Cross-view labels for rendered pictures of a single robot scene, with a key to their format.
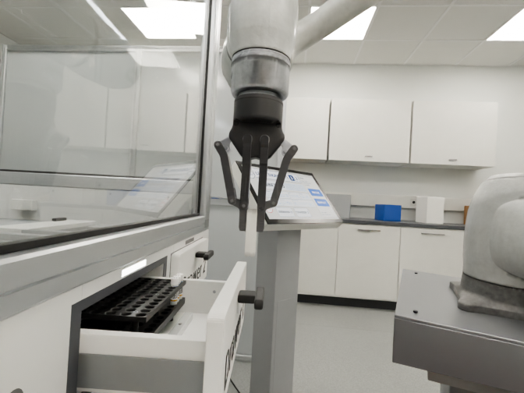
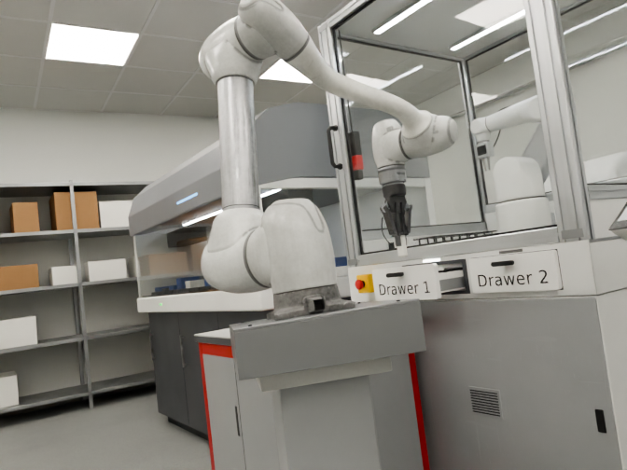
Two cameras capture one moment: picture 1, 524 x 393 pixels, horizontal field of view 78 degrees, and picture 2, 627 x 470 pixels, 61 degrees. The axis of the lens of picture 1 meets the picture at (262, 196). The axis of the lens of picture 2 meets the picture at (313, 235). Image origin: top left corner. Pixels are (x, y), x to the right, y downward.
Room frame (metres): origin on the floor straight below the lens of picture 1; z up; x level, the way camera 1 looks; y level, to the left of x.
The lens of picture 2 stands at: (1.70, -1.24, 0.95)
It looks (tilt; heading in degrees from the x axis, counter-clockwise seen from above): 4 degrees up; 143
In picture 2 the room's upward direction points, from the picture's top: 7 degrees counter-clockwise
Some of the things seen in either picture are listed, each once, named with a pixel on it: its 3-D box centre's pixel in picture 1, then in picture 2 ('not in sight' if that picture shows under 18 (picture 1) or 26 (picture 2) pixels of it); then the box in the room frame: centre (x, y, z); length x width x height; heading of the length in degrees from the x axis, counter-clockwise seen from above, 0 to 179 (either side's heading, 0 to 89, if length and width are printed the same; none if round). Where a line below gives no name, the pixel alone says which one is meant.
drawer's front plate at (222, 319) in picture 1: (231, 318); (404, 283); (0.46, 0.03, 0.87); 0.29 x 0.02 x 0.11; 178
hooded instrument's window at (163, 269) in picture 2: not in sight; (265, 247); (-1.24, 0.56, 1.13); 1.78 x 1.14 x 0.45; 178
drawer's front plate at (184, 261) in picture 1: (192, 267); (511, 272); (0.78, 0.16, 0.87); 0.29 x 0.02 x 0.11; 178
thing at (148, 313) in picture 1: (163, 296); not in sight; (0.46, 0.13, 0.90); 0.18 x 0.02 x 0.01; 178
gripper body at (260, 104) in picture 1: (256, 129); (395, 199); (0.49, 0.01, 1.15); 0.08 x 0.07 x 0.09; 88
